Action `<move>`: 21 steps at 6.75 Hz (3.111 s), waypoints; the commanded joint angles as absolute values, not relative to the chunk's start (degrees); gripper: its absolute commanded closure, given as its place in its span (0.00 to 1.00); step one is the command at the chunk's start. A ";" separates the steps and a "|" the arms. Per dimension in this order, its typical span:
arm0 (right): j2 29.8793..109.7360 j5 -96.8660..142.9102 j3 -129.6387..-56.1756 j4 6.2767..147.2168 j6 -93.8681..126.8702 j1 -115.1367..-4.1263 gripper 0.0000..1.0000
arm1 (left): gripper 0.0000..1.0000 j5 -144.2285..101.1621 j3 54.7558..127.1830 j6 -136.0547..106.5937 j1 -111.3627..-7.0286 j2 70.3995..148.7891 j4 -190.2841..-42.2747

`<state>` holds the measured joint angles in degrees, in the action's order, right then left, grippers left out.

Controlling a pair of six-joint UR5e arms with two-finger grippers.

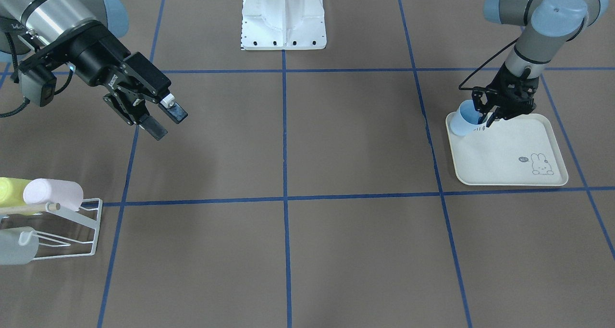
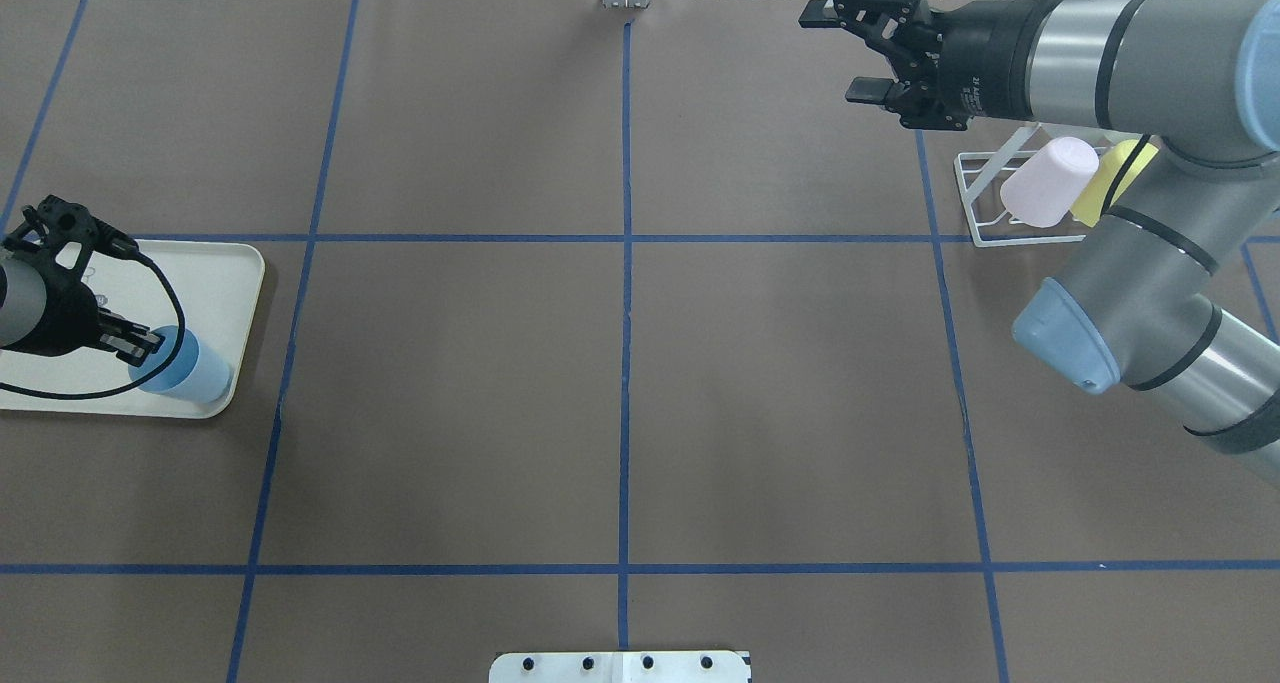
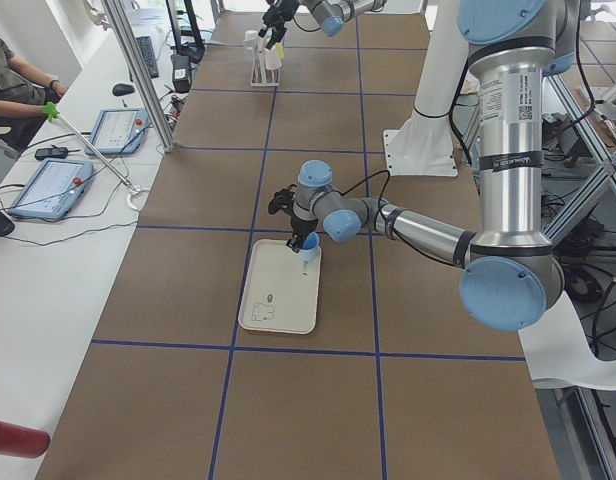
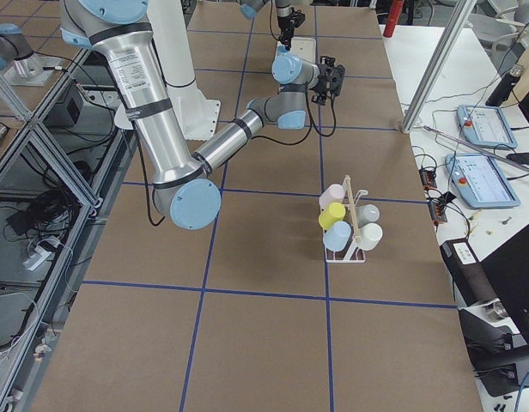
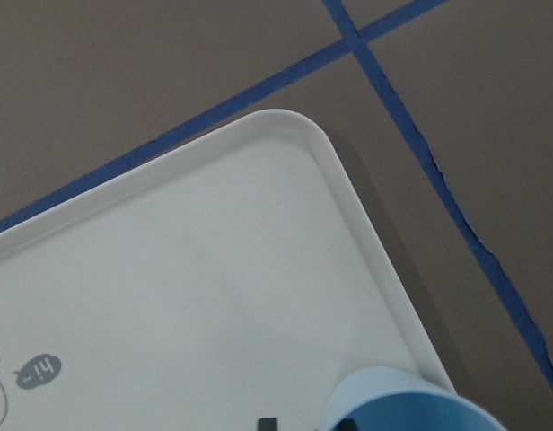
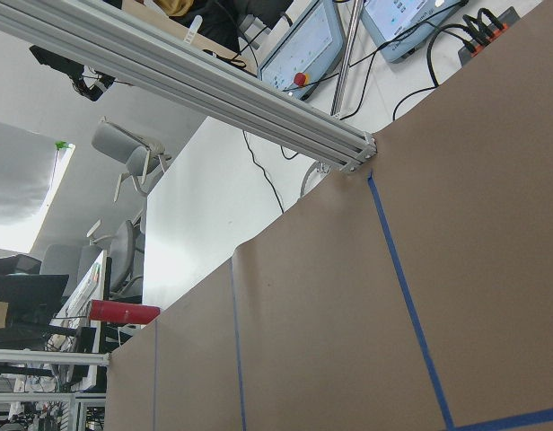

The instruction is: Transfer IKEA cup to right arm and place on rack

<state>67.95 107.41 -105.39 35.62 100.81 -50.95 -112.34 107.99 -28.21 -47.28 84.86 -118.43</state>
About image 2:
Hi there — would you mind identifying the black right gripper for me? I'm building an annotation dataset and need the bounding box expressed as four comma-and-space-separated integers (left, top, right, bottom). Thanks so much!
797, 0, 1046, 130

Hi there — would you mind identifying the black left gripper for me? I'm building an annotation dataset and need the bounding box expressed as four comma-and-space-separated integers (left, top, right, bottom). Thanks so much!
20, 263, 166, 367

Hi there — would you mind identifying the blue cup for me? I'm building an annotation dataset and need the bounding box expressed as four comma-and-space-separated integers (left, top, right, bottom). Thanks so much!
129, 326, 233, 404

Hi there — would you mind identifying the pink cup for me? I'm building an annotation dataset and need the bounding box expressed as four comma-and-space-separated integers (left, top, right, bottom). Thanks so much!
998, 137, 1100, 229

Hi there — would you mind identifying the yellow cup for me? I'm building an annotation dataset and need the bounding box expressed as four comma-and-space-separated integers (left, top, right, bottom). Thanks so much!
1070, 139, 1158, 228

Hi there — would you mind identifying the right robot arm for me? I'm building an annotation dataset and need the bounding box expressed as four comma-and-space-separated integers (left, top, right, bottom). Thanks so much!
797, 0, 1279, 483

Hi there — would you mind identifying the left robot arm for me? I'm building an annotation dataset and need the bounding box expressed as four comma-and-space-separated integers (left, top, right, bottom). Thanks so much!
1, 255, 168, 367

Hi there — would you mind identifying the beige plastic tray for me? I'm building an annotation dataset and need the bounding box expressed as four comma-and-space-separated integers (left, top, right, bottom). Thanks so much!
1, 238, 266, 420

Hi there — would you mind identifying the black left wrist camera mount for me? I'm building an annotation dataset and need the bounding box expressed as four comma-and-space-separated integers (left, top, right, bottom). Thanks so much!
3, 194, 148, 288

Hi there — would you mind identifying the white wire cup rack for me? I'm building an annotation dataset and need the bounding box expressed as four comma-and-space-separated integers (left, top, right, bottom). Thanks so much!
954, 123, 1108, 247

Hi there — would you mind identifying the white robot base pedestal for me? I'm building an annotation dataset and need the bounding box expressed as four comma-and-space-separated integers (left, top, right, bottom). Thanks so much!
488, 650, 753, 682

